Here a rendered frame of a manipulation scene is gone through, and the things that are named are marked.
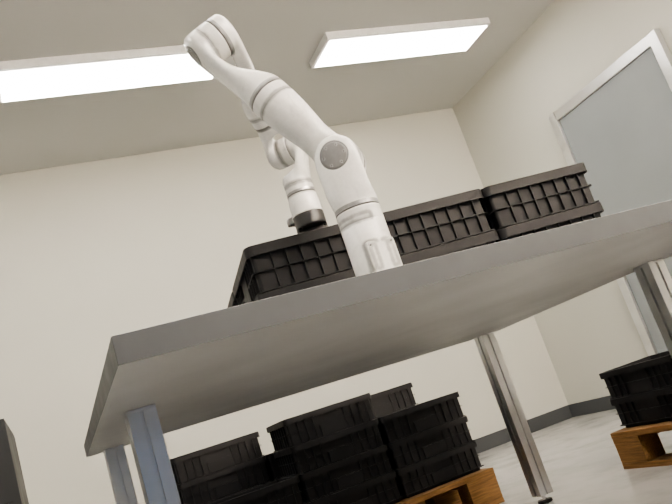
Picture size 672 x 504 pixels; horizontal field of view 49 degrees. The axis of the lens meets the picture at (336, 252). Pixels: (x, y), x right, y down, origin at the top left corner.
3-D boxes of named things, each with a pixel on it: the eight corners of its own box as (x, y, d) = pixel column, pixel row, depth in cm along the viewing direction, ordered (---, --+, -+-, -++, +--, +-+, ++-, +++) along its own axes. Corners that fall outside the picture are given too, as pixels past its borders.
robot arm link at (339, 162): (347, 124, 145) (375, 204, 141) (359, 138, 154) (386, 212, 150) (305, 143, 147) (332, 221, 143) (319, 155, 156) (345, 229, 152)
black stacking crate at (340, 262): (385, 264, 167) (369, 218, 169) (259, 298, 159) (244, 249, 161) (347, 303, 204) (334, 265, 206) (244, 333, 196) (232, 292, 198)
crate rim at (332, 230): (372, 225, 169) (368, 215, 169) (246, 257, 161) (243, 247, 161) (337, 271, 206) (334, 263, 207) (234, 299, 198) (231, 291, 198)
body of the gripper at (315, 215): (291, 211, 172) (302, 249, 170) (325, 202, 174) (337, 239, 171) (289, 221, 179) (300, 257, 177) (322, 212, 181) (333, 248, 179)
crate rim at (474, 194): (486, 196, 177) (482, 187, 177) (372, 225, 169) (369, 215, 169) (432, 245, 214) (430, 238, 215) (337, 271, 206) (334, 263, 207)
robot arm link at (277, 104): (290, 88, 162) (275, 73, 153) (378, 165, 154) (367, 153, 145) (263, 120, 163) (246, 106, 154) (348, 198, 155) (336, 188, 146)
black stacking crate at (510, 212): (604, 204, 183) (586, 163, 186) (501, 232, 175) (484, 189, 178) (532, 250, 220) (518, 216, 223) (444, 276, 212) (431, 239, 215)
